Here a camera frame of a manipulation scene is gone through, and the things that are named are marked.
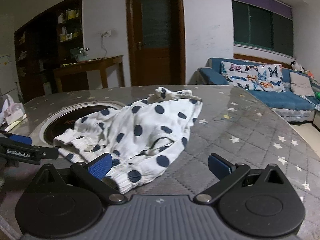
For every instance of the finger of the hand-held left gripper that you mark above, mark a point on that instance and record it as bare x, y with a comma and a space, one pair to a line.
37, 152
21, 139

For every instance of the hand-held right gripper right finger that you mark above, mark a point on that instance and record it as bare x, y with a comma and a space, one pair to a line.
218, 166

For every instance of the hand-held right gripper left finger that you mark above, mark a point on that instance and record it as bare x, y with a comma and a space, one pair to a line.
100, 166

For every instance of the white polka dot shorts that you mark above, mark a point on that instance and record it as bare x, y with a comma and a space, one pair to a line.
150, 120

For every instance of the pink white tissue box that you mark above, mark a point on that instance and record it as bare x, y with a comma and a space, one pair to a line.
16, 115

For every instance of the grey star quilted table cover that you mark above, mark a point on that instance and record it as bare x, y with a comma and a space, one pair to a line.
237, 135

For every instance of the round table burner recess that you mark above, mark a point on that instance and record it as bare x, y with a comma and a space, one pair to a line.
65, 122

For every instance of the white refrigerator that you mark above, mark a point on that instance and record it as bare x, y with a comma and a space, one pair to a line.
5, 75

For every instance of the dark wooden shelf cabinet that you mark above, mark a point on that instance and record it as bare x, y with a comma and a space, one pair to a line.
32, 55

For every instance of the yellow paper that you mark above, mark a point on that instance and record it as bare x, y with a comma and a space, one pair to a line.
67, 65

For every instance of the blue sofa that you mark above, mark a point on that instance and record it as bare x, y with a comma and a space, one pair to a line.
280, 100

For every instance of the butterfly print pillow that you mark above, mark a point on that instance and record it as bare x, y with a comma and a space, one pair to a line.
237, 76
272, 80

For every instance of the wooden side table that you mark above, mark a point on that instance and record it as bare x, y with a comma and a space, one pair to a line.
100, 63

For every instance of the glass jar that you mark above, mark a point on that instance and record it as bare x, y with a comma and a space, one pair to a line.
81, 55

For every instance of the brown wooden door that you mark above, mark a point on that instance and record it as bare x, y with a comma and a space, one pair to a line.
155, 65

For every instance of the beige pillow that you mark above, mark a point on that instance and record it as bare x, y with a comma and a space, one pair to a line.
301, 83

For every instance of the green ball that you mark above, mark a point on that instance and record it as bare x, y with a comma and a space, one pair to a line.
318, 95

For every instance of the black white plush toy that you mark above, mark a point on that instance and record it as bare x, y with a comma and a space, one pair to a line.
297, 66

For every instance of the orange plush toy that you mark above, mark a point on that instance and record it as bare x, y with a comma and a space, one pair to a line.
308, 73

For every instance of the row of shelf bottles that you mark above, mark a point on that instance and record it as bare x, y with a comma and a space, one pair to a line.
71, 13

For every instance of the green framed window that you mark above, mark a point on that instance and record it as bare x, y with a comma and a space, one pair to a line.
260, 25

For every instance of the purple window valance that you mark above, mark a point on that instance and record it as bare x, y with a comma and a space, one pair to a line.
260, 1

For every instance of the white wall socket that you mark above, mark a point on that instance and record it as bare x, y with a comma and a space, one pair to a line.
107, 33

